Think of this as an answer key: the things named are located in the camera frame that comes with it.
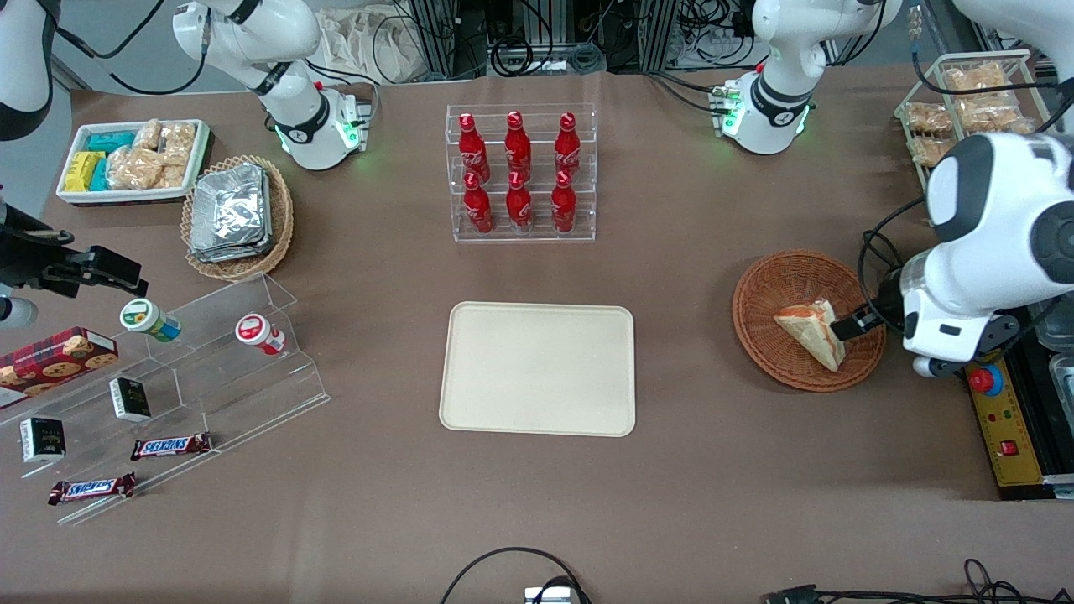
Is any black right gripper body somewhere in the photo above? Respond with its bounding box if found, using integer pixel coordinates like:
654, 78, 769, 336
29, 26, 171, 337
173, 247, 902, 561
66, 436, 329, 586
0, 204, 86, 291

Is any triangular sandwich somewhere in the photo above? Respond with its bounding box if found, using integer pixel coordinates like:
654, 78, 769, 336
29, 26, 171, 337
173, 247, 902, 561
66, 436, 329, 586
773, 299, 845, 372

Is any brown round wicker basket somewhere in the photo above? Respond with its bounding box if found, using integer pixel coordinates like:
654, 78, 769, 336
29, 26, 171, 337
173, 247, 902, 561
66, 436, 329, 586
732, 250, 887, 393

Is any light wicker basket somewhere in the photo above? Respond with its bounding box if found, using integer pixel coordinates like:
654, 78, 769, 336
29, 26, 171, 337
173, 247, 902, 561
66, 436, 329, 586
180, 154, 295, 283

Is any beige plastic tray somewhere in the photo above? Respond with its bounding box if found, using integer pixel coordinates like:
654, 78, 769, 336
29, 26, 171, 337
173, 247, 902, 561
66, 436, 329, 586
439, 301, 637, 438

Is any green lidded cup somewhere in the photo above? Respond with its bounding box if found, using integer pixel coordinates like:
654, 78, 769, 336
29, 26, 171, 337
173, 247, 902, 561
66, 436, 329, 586
119, 298, 183, 344

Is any red tartan cookie box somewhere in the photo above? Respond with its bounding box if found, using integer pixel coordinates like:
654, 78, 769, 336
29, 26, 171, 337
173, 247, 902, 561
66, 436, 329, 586
0, 326, 119, 411

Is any yellow snack packet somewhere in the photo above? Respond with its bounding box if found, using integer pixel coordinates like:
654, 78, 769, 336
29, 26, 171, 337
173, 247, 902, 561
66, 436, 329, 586
65, 151, 107, 193

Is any silver foil pouch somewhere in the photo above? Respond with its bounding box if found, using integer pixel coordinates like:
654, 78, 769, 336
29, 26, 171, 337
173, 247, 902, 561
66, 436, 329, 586
193, 164, 269, 253
190, 239, 275, 264

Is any clear plastic container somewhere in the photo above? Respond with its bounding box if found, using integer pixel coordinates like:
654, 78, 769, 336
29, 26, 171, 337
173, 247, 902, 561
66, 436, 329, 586
1034, 304, 1074, 353
1048, 352, 1074, 405

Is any small black box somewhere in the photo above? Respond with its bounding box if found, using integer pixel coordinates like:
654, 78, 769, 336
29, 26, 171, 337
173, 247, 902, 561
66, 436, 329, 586
108, 376, 154, 424
19, 416, 67, 464

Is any yellow emergency stop box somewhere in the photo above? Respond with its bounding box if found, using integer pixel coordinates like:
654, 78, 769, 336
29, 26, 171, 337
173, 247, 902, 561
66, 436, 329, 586
962, 361, 1047, 489

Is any white plastic snack bin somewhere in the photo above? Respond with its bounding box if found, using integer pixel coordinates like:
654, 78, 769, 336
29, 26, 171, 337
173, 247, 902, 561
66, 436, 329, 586
56, 119, 211, 206

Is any red lidded cup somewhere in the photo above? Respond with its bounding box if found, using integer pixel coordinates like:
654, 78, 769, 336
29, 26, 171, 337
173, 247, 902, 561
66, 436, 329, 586
234, 312, 287, 357

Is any clear acrylic tiered shelf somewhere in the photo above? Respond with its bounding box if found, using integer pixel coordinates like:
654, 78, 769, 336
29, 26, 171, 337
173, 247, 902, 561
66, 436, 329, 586
0, 273, 331, 528

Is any wrapped bread pack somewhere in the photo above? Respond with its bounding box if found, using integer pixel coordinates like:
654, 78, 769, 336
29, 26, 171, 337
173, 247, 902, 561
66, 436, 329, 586
910, 136, 955, 168
905, 102, 955, 136
943, 63, 1009, 94
956, 91, 1035, 136

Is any Snickers chocolate bar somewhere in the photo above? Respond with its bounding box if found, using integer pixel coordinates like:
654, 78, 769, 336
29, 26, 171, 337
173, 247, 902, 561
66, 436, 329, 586
130, 432, 213, 462
47, 472, 138, 507

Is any red cola bottle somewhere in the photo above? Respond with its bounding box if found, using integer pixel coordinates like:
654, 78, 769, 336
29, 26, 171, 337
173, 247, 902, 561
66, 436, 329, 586
504, 110, 534, 180
550, 170, 579, 235
462, 172, 495, 235
553, 111, 582, 179
505, 171, 534, 233
457, 112, 492, 184

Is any white cloth bag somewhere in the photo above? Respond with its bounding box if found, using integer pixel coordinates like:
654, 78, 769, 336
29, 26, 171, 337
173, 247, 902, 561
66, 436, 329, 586
317, 7, 425, 86

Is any clear acrylic bottle rack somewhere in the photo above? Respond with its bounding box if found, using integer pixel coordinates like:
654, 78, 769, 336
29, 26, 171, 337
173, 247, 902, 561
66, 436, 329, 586
445, 103, 598, 244

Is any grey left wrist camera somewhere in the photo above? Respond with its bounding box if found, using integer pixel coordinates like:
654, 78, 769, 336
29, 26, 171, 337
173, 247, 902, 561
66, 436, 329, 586
913, 356, 967, 381

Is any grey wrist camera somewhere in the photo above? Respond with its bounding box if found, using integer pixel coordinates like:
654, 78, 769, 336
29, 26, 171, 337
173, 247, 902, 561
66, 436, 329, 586
0, 296, 39, 330
913, 356, 967, 381

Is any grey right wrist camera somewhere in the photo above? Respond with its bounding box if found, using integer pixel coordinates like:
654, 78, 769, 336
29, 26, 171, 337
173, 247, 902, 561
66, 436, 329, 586
0, 296, 39, 330

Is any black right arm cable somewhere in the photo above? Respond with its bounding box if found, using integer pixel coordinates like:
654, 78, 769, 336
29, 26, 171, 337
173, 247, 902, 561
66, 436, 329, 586
49, 0, 212, 96

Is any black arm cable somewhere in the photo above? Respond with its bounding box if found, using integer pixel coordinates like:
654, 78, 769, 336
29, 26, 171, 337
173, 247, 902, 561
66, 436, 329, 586
910, 23, 1074, 135
49, 0, 212, 96

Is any white wire basket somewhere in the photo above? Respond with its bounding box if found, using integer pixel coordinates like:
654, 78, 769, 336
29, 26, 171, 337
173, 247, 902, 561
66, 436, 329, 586
893, 49, 1055, 195

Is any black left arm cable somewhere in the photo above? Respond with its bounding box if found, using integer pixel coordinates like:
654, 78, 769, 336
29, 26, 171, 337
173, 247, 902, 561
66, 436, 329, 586
910, 23, 1074, 135

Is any black cable with connector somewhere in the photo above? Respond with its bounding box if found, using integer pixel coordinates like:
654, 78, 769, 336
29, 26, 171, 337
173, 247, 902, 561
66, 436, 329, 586
762, 558, 1074, 604

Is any aluminium frame profile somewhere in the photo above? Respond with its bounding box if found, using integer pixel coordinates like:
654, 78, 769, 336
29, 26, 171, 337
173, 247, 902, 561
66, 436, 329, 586
641, 0, 680, 73
409, 0, 488, 81

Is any grey coiled cable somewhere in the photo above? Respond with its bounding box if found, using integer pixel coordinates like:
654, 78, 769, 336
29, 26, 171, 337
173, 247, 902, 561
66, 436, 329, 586
554, 40, 607, 76

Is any black coiled cable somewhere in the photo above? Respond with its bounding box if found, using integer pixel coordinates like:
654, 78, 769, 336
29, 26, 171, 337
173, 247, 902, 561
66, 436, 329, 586
488, 35, 556, 79

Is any black looped table cable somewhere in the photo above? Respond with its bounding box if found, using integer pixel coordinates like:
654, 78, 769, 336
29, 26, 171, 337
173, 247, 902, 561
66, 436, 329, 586
440, 547, 591, 604

